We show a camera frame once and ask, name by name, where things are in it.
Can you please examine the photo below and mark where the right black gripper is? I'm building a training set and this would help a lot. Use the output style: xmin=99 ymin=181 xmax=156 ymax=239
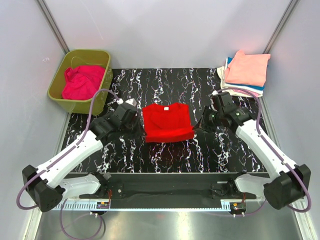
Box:
xmin=193 ymin=106 xmax=224 ymax=134

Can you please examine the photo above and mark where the red t-shirt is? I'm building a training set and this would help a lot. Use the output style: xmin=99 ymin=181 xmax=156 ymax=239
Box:
xmin=142 ymin=102 xmax=195 ymax=143

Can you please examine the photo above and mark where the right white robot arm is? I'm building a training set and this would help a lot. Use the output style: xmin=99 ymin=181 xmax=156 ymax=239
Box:
xmin=194 ymin=90 xmax=312 ymax=213

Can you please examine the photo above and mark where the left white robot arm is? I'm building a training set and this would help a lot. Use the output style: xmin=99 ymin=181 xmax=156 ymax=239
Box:
xmin=22 ymin=98 xmax=142 ymax=213

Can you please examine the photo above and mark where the folded pink t-shirt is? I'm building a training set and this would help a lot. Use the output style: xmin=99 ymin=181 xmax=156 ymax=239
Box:
xmin=230 ymin=89 xmax=262 ymax=98

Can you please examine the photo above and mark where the folded cream t-shirt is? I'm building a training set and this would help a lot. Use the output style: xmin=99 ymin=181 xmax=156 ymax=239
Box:
xmin=216 ymin=57 xmax=264 ymax=98

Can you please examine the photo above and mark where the folded blue t-shirt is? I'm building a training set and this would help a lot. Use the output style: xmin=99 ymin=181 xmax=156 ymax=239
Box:
xmin=225 ymin=57 xmax=265 ymax=91

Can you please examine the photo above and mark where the folded peach t-shirt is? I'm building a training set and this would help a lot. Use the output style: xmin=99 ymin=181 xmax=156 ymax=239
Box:
xmin=225 ymin=50 xmax=271 ymax=87

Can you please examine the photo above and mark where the magenta t-shirt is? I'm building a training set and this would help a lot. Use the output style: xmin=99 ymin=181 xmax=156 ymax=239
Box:
xmin=61 ymin=65 xmax=105 ymax=101

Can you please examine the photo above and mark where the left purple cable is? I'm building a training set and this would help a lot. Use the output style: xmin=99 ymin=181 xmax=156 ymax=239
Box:
xmin=16 ymin=89 xmax=125 ymax=238

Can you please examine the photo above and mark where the purple cable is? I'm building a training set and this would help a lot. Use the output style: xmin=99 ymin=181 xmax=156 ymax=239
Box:
xmin=16 ymin=89 xmax=125 ymax=238
xmin=211 ymin=87 xmax=312 ymax=218

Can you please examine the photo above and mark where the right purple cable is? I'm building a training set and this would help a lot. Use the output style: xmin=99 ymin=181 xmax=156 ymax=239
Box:
xmin=211 ymin=87 xmax=312 ymax=218

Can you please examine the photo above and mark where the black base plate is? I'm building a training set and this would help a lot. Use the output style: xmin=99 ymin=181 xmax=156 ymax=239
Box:
xmin=80 ymin=173 xmax=256 ymax=200

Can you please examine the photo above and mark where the aluminium frame rail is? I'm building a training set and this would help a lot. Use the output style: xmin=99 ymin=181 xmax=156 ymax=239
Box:
xmin=31 ymin=180 xmax=306 ymax=203

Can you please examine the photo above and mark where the right aluminium corner post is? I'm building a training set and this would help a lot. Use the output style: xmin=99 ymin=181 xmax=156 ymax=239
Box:
xmin=262 ymin=0 xmax=300 ymax=54

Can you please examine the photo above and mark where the aluminium corner post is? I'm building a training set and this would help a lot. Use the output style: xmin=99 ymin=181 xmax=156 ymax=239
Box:
xmin=262 ymin=0 xmax=300 ymax=54
xmin=35 ymin=0 xmax=70 ymax=55

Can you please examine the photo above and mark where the left aluminium corner post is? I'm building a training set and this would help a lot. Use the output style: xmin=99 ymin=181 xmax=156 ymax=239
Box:
xmin=35 ymin=0 xmax=70 ymax=55

